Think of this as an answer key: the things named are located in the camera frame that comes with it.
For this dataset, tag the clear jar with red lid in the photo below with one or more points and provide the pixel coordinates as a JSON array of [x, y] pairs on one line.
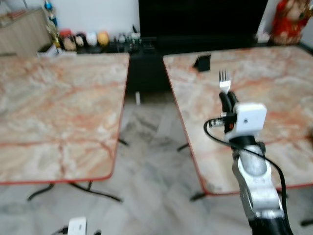
[[67, 41]]

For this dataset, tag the light wooden cabinet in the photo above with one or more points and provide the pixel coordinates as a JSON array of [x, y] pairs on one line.
[[22, 34]]

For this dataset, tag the red golden figurine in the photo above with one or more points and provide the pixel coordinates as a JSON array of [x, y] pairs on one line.
[[289, 22]]

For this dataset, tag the yellow egg shaped toy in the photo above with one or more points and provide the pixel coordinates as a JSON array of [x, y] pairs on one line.
[[102, 38]]

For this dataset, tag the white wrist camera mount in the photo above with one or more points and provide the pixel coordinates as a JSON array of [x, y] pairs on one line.
[[249, 120], [77, 226]]

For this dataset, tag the small white box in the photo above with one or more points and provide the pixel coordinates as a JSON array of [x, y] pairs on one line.
[[51, 52]]

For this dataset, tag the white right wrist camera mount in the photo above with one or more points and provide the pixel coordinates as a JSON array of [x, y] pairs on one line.
[[249, 120]]

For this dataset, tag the silver metal fork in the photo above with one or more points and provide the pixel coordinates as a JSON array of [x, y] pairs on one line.
[[224, 84]]

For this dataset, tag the black television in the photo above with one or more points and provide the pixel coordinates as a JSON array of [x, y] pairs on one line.
[[200, 19]]

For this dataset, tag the golden trophy with blue ball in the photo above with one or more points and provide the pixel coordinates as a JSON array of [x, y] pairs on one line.
[[53, 27]]

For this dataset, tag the white tissue box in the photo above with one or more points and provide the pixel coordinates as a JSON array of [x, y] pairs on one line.
[[264, 38]]

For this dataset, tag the marble pattern folding table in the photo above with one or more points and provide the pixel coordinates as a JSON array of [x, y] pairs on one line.
[[279, 73], [58, 107]]

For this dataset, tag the white egg shaped toy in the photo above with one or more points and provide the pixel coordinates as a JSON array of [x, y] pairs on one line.
[[92, 39]]

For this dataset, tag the black egg shaped toy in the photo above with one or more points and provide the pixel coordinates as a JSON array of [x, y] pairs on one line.
[[80, 40]]

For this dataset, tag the black phone stand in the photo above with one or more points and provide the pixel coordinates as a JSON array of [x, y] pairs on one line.
[[202, 63]]

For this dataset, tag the small grey figurine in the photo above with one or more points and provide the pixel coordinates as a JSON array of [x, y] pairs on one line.
[[121, 40]]

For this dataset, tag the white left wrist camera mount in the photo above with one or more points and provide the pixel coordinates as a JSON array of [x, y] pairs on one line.
[[77, 226]]

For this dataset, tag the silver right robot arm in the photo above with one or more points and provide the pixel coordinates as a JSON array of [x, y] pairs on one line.
[[257, 181]]

